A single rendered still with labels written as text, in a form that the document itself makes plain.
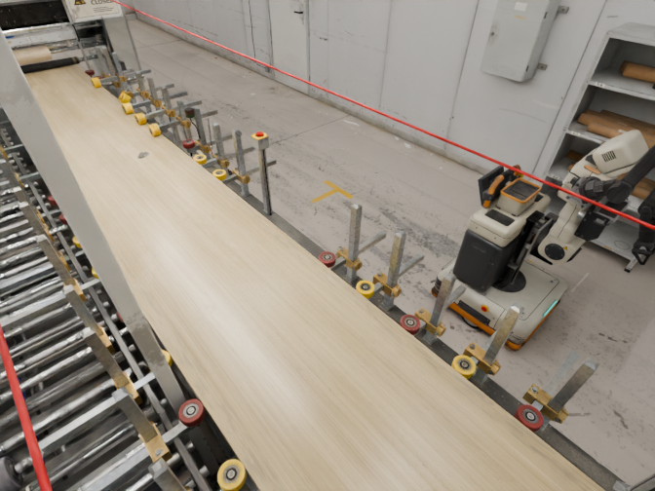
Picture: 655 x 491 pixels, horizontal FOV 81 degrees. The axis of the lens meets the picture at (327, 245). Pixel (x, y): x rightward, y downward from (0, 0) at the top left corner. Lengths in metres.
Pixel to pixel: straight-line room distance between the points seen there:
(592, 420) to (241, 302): 2.07
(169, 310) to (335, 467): 0.89
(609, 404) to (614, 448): 0.26
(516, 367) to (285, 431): 1.77
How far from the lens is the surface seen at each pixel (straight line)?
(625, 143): 2.16
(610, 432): 2.81
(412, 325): 1.58
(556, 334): 3.06
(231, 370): 1.47
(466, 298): 2.68
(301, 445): 1.33
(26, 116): 0.87
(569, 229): 2.37
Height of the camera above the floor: 2.15
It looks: 42 degrees down
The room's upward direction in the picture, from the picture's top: 1 degrees clockwise
